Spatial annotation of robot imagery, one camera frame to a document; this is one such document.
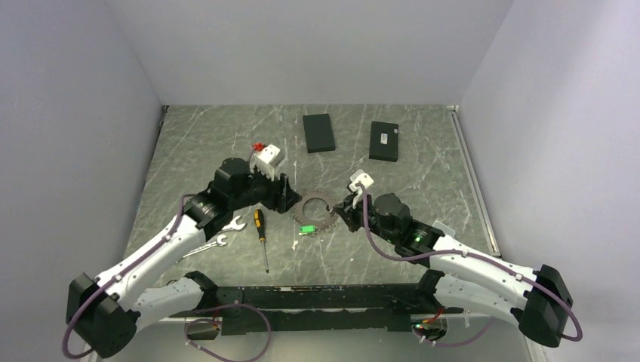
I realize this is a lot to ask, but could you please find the clear plastic card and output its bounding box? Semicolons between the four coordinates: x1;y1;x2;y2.
432;220;456;238

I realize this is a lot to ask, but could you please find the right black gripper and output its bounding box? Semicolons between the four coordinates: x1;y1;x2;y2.
334;189;398;245

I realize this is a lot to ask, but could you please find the silver wrench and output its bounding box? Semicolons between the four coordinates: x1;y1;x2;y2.
180;235;227;259
220;216;246;232

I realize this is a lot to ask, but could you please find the numbered metal key ring disc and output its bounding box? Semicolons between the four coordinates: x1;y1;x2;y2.
291;190;337;233

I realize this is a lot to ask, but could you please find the black yellow screwdriver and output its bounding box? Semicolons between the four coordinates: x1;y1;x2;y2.
254;209;269;274

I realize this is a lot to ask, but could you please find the black box with label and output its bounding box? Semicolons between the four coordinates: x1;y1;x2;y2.
368;121;399;162

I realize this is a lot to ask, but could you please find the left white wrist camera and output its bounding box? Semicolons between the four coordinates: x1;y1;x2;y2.
249;143;285;181

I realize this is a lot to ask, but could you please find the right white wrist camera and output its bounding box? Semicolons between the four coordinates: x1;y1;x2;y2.
347;169;374;208

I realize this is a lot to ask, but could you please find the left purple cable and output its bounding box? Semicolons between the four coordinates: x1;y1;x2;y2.
60;147;273;362

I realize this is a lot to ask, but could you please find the lower silver wrench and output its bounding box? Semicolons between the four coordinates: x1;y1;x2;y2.
180;235;227;259

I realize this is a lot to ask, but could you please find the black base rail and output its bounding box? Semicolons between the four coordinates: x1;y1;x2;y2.
180;283;462;336

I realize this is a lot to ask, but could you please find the purple cable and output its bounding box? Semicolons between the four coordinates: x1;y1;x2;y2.
60;147;273;362
352;183;584;348

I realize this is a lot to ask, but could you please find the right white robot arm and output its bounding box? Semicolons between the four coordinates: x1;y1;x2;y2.
331;193;583;348

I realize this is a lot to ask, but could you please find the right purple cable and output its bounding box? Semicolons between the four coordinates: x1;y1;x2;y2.
352;183;584;348

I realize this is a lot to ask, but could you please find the plain black box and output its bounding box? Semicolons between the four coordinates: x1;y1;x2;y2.
303;113;336;154

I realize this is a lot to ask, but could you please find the green key tag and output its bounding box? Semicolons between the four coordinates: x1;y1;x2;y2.
298;225;317;235

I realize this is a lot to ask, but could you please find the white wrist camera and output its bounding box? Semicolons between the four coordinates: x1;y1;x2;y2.
249;143;285;181
347;169;374;208

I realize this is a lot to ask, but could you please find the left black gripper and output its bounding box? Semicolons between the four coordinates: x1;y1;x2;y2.
230;164;302;214

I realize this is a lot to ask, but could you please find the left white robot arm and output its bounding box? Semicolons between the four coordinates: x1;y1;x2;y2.
61;158;301;359

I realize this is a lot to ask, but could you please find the upper silver wrench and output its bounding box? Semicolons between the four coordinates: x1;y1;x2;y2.
220;216;246;232

